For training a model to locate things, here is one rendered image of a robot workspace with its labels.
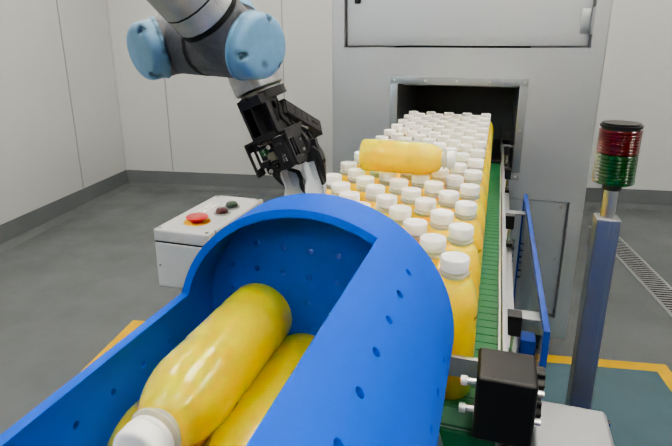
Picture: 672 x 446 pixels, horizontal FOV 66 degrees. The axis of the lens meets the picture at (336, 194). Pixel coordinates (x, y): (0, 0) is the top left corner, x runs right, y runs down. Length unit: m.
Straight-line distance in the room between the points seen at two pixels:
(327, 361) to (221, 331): 0.17
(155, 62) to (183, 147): 4.59
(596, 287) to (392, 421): 0.72
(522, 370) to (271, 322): 0.33
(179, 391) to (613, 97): 4.74
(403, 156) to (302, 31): 3.74
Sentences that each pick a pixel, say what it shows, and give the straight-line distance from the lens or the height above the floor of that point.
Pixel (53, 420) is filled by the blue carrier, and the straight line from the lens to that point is 0.47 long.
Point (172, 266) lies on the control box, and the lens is 0.88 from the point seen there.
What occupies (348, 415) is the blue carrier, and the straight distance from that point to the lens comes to 0.30.
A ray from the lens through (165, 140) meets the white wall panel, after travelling 5.35.
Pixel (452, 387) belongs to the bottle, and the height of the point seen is 0.92.
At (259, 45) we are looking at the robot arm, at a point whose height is 1.38.
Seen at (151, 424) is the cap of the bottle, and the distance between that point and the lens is 0.41.
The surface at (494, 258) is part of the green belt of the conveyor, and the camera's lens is 1.27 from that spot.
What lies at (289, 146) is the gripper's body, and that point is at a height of 1.24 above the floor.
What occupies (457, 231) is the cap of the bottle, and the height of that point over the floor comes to 1.10.
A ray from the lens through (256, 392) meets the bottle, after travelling 0.48.
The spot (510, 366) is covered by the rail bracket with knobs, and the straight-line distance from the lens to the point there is 0.70.
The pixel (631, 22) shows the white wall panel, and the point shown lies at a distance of 4.98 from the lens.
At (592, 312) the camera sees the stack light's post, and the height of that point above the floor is 0.93.
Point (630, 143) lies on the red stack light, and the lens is 0.94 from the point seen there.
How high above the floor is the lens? 1.38
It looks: 16 degrees down
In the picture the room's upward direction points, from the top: straight up
